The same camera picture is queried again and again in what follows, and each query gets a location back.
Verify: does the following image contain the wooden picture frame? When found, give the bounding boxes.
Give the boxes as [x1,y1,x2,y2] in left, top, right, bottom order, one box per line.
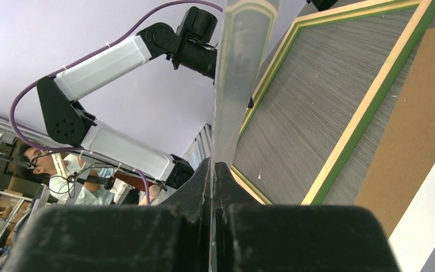
[231,1,435,205]

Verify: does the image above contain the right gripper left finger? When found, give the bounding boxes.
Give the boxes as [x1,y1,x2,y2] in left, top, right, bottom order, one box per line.
[2,159,210,271]

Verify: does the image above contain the brown backing board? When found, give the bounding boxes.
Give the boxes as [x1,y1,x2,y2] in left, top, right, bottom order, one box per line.
[355,28,435,236]

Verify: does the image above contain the photo with white borders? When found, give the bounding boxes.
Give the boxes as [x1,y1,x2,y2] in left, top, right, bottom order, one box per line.
[388,162,435,271]

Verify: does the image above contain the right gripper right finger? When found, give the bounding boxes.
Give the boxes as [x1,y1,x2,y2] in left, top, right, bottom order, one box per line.
[215,162,399,271]

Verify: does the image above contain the person in background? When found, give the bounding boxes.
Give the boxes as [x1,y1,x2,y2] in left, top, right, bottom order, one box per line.
[15,142,166,206]

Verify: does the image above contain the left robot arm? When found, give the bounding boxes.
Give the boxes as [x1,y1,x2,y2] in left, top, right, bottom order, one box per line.
[36,6,218,188]

